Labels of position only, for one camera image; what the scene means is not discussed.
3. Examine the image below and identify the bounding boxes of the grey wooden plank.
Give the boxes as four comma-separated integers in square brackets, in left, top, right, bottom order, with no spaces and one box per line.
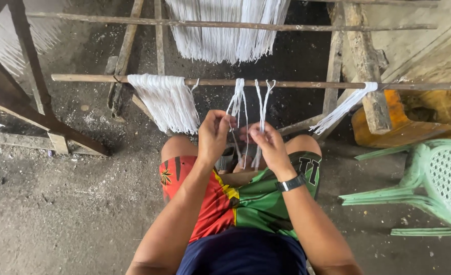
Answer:
[322,4,345,115]

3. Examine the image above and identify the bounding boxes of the black wristwatch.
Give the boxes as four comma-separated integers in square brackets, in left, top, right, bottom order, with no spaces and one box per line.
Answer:
[275,172,307,193]

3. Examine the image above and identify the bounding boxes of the long thin wooden pole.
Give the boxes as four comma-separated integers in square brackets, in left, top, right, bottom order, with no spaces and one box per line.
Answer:
[51,74,451,91]

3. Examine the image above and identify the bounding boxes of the person's left hand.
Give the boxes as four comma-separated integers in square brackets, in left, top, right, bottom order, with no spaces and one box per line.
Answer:
[197,110,237,166]

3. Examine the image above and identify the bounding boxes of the person's right hand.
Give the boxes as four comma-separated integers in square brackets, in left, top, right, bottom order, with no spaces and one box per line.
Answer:
[239,122,297,182]

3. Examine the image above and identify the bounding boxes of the navy blue shirt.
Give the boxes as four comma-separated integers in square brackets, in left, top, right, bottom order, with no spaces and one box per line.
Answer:
[176,228,308,275]

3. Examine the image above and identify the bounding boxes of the thick rough wooden post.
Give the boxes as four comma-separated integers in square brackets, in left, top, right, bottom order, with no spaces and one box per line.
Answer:
[342,2,393,135]

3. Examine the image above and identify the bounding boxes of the slanted wooden slat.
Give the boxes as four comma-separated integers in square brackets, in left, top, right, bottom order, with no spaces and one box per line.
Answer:
[106,0,145,117]

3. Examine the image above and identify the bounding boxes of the red green patterned shorts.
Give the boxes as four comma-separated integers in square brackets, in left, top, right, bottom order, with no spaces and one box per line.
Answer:
[159,151,322,243]

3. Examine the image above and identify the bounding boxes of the dark wooden loom frame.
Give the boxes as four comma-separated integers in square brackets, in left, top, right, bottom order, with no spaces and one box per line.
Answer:
[0,0,110,157]

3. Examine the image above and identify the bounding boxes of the large hanging white thread curtain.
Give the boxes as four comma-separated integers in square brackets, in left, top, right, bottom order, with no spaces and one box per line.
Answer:
[165,0,291,65]

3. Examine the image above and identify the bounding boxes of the thin white thread strand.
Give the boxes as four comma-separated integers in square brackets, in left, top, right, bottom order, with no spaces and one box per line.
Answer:
[251,79,276,171]
[226,78,250,169]

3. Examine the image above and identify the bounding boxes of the narrow white thread bundle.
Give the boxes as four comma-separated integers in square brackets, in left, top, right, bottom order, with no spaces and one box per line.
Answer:
[309,82,379,135]

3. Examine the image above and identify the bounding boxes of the stretched white warp threads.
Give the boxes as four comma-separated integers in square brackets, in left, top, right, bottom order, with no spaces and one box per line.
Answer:
[0,0,67,128]

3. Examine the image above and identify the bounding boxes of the green plastic chair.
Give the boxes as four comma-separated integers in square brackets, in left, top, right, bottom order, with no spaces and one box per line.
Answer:
[339,139,451,237]

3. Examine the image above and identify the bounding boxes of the orange plastic container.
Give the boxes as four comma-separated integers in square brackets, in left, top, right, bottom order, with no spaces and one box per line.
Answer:
[351,90,451,149]

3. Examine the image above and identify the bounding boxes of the long weathered wooden pole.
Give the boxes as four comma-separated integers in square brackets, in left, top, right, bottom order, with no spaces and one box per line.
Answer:
[26,11,438,32]

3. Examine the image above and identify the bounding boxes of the grey sandal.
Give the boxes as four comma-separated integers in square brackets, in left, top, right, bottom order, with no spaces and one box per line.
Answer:
[215,145,237,172]

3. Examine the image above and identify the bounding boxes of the wide white thread bundle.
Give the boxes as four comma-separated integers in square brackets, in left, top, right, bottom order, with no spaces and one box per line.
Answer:
[127,74,201,135]

